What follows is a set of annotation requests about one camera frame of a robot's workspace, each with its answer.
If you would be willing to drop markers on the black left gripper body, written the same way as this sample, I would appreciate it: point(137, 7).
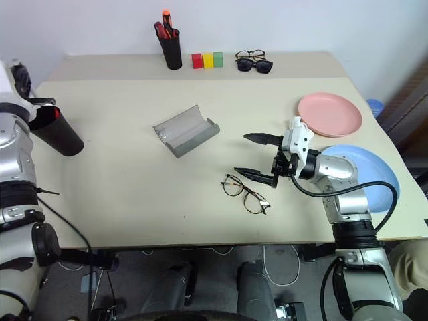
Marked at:
point(22, 80)

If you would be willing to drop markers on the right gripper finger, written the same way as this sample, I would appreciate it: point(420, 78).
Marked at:
point(254, 174)
point(262, 137)

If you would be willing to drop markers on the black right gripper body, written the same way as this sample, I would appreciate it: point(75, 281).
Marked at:
point(283, 164)

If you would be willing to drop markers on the black tapered cup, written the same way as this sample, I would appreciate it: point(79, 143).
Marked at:
point(58, 133)

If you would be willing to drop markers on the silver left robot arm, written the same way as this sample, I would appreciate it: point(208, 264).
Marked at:
point(15, 157)

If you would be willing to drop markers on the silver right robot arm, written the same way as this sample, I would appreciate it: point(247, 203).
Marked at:
point(336, 168)

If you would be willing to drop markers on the tortoiseshell round glasses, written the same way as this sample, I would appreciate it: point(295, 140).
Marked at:
point(247, 195)
point(258, 53)

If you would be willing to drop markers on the grey open glasses case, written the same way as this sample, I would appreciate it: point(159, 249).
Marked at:
point(187, 132)

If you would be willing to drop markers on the pink plate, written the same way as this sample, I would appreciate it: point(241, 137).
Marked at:
point(329, 114)

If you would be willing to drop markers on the black sunglasses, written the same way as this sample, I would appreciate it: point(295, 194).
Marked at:
point(262, 67)

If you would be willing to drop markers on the green wooden block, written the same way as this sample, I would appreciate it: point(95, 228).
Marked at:
point(218, 59)

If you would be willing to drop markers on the black zip tie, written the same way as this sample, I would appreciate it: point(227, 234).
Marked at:
point(48, 192)

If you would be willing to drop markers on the yellow wooden block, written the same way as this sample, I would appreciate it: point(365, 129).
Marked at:
point(208, 61)

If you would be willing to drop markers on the blue plate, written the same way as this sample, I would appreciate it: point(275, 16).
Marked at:
point(378, 170)

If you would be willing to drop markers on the red wooden block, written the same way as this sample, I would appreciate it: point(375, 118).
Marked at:
point(197, 61)

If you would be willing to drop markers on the blue round container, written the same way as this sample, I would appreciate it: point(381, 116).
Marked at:
point(375, 107)

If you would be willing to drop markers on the dark rounded shape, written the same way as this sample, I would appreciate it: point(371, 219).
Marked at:
point(170, 287)
point(254, 291)

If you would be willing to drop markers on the black tall pen holder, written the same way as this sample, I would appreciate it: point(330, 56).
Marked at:
point(171, 50)

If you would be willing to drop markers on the brown wooden furniture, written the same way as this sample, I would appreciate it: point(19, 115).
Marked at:
point(409, 107)

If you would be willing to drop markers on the orange capped marker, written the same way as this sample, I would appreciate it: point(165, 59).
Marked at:
point(166, 20)

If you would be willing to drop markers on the beige cloth bundle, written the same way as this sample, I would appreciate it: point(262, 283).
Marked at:
point(409, 267)

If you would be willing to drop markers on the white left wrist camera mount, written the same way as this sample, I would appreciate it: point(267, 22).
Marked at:
point(6, 78)

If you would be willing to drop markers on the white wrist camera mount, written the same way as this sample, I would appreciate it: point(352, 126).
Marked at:
point(297, 138)
point(6, 78)

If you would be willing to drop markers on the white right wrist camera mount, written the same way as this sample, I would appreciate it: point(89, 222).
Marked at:
point(297, 138)

